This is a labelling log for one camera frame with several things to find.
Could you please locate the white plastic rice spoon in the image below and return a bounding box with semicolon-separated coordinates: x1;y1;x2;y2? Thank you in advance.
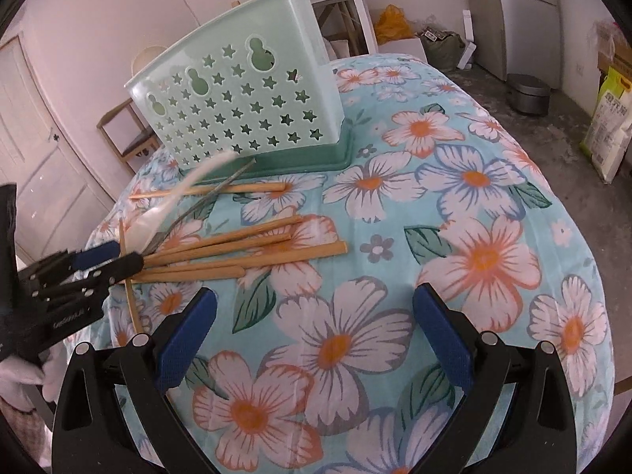
125;151;238;254

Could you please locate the metal spatula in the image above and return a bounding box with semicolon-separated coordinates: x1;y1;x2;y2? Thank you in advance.
143;160;256;255

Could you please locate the white gloved left hand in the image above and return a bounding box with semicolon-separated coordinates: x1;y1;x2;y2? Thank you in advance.
1;342;68;412

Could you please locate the white door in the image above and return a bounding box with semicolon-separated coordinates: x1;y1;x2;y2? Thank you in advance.
0;38;113;263

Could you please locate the wooden chair black seat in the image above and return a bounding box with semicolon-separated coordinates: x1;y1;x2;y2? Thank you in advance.
96;98;161;173

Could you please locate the floral blue tablecloth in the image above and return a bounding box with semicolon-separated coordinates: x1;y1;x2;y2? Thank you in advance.
80;53;616;474

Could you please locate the mint green utensil holder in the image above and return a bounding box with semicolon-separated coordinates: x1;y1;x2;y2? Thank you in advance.
125;0;352;177

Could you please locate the rice sack bag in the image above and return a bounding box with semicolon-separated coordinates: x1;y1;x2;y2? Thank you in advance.
581;68;631;184

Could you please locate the yellow plastic bag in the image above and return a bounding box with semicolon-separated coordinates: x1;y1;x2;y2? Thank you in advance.
374;4;416;45

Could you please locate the silver refrigerator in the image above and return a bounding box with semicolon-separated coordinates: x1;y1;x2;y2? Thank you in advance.
468;0;562;90

